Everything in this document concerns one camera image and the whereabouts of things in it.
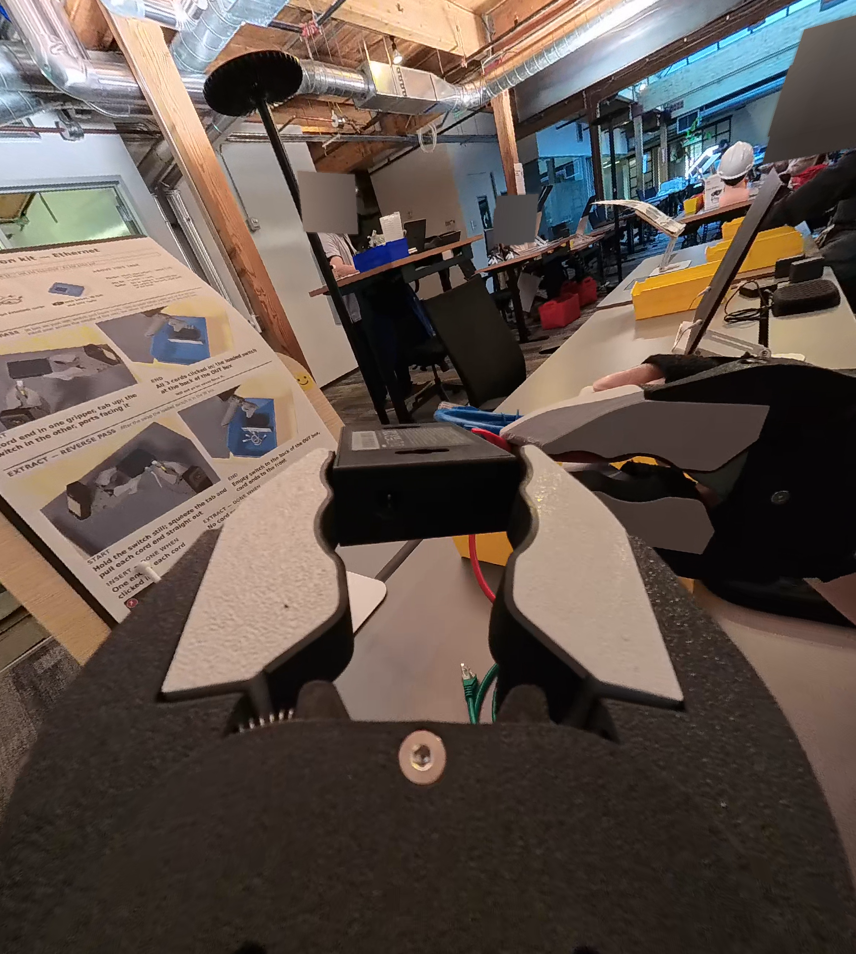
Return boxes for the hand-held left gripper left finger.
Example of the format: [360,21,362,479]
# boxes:
[160,447,356,721]

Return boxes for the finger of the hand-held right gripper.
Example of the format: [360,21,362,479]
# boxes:
[506,388,772,473]
[588,470,717,556]

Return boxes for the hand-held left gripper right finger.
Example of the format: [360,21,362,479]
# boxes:
[487,445,686,725]

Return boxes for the red ethernet cable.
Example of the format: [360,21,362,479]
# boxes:
[467,426,512,603]

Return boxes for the green ethernet cable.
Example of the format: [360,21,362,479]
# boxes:
[460,662,501,724]

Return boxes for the black ethernet switch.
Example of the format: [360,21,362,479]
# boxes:
[328,423,522,547]

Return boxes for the blue ethernet cable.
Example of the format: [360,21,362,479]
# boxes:
[434,406,527,432]

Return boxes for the white stand base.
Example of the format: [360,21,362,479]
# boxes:
[346,572,389,635]

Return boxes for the yellow plastic bin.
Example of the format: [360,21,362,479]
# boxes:
[631,262,730,321]
[705,222,805,275]

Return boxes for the black oval device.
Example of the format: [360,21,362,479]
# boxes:
[771,279,843,318]

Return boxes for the printed instruction sheet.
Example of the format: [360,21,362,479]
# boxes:
[0,237,339,623]

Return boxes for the wooden standing desk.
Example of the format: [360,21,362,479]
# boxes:
[309,235,484,426]

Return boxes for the white hard hat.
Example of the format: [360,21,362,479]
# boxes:
[717,140,758,181]

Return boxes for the blue storage bin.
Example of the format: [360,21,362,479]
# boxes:
[353,237,410,274]

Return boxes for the wooden beam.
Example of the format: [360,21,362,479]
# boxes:
[100,0,313,374]

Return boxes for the silver ventilation ducts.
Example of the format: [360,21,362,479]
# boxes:
[0,0,626,146]

